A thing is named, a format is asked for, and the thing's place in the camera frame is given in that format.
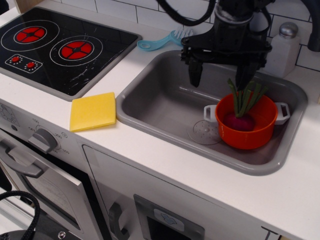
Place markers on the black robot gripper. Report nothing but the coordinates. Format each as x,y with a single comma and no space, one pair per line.
230,41

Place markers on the purple toy beet green leaves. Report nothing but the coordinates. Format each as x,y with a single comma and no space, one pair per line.
243,101

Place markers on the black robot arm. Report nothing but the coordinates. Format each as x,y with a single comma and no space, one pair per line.
257,5

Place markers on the grey plastic sink basin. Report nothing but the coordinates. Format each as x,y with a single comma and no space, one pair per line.
161,102

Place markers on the light blue dish brush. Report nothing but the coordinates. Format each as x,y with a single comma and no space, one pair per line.
175,37

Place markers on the white soap dispenser silver cap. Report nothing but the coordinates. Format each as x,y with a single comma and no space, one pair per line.
285,47

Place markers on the black faucet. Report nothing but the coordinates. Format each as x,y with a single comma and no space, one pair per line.
313,6

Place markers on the yellow sponge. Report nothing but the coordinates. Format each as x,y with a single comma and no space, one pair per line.
92,112

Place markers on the black toy stove top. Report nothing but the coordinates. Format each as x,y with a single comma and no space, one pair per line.
60,54

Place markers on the grey dishwasher panel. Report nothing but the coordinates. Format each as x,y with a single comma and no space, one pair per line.
158,223

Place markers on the grey oven knob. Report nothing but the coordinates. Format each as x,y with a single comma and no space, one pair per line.
43,141

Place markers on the oven door with window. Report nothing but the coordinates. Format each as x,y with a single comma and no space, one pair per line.
64,192

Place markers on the orange toy pot grey handles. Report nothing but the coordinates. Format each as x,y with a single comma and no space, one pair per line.
251,131

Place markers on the grey cabinet door handle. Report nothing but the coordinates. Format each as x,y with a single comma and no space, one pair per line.
115,213

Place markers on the grey oven door handle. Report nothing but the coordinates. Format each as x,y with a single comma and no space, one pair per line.
21,161

